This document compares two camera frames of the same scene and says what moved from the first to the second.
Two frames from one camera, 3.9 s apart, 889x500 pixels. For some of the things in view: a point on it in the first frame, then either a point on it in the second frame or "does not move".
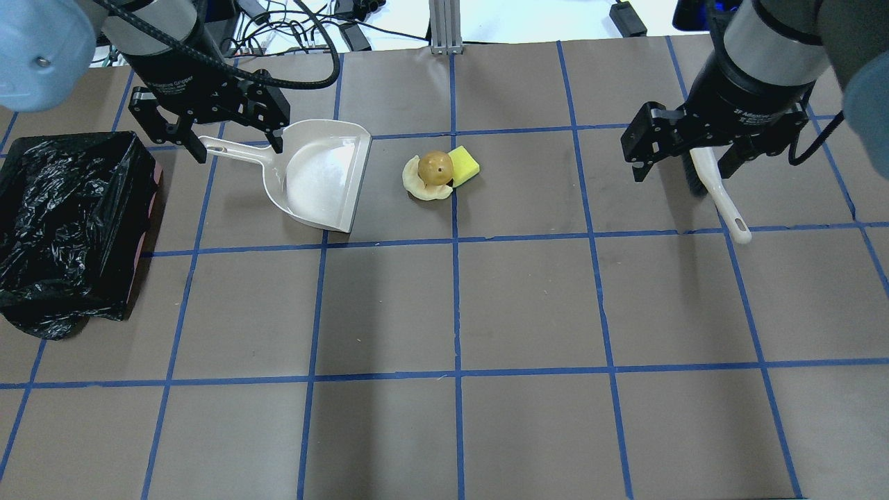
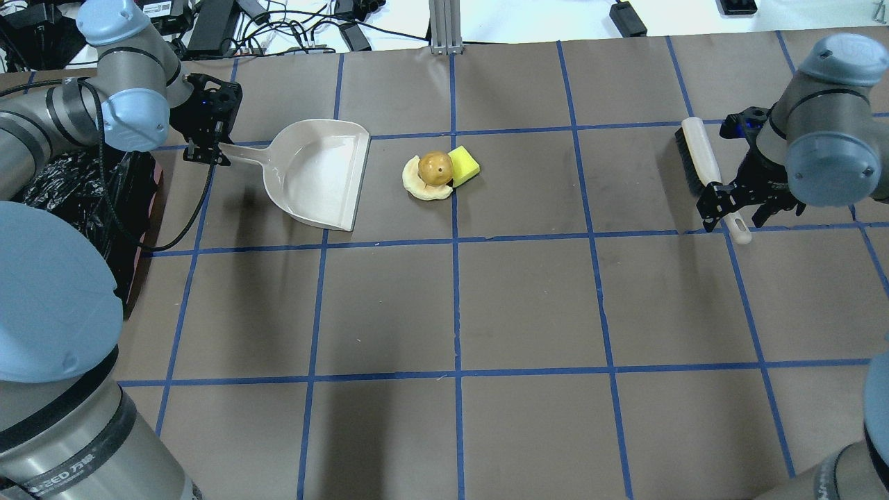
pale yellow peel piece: (414, 185) does not move
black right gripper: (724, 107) -> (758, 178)
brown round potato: (435, 168) does not move
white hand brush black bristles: (704, 177) does not move
